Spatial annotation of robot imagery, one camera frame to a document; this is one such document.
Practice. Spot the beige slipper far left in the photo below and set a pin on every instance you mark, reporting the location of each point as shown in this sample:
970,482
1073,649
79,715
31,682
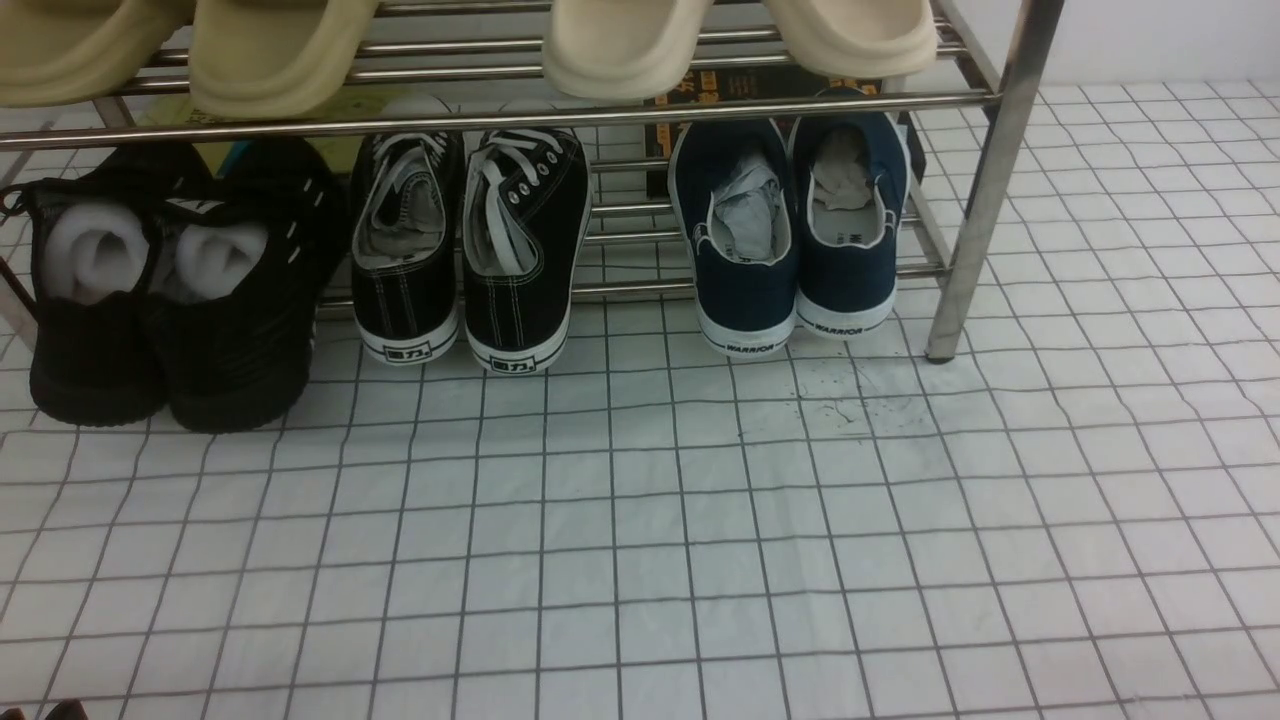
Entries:
60,52

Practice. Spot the black canvas sneaker right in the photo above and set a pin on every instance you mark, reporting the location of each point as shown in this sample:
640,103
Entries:
526,212

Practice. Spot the cream slipper right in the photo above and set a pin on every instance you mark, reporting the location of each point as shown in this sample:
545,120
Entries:
857,39

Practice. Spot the navy slip-on shoe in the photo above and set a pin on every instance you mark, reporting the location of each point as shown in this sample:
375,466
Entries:
852,176
733,196

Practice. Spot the cream slipper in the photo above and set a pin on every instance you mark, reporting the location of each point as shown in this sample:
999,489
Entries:
620,50
857,39

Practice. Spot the beige slipper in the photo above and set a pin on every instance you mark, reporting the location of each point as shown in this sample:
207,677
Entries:
273,59
60,52

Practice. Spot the black knit sneaker right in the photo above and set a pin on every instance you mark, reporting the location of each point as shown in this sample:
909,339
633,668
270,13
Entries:
245,259

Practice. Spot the black canvas sneaker left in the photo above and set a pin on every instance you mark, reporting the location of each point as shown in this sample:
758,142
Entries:
406,189

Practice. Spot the black knit sneaker left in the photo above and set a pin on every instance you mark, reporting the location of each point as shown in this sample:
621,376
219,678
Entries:
95,247

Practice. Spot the black canvas sneaker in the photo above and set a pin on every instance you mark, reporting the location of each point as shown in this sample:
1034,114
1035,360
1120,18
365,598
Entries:
406,189
526,212

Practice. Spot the dark object bottom corner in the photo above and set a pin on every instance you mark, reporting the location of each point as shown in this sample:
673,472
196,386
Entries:
66,710

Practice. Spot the silver metal shoe rack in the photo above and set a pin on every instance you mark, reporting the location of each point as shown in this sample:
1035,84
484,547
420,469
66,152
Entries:
1007,98

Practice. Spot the black box orange print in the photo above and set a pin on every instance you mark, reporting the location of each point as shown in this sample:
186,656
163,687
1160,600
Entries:
725,83

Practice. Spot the black knit sneaker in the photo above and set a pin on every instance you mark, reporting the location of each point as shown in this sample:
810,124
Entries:
95,247
245,259

